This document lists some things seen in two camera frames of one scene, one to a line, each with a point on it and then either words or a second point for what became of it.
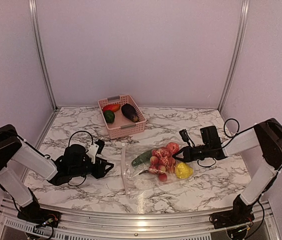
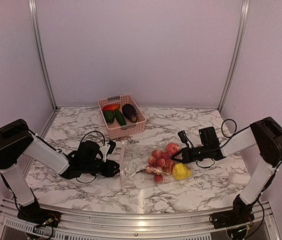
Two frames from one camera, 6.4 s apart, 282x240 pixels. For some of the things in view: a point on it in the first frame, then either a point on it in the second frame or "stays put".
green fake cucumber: [143, 158] → [121, 119]
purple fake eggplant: [130, 112] stays put
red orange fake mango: [113, 107] stays put
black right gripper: [186, 153] stays put
